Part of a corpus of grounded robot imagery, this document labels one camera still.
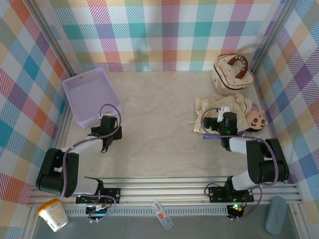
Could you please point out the purple t-shirt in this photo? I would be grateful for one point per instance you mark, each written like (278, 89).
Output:
(211, 136)

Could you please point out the plush doll with striped hat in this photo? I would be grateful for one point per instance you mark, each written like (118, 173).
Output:
(258, 119)

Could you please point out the lilac plastic mesh basket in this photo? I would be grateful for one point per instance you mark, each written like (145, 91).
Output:
(92, 99)

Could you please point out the small controller circuit board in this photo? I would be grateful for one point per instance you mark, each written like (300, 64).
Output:
(98, 211)
(235, 207)

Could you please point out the blue-grey oval case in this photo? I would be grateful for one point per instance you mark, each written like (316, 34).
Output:
(276, 215)

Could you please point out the white and orange paper cup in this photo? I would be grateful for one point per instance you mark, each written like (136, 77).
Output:
(53, 214)

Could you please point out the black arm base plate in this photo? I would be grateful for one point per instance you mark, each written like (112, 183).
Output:
(113, 194)
(216, 194)

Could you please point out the aluminium rail frame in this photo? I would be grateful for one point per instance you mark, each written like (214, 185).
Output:
(162, 191)

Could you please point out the aluminium frame post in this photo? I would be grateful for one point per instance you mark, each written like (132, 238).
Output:
(273, 37)
(53, 39)

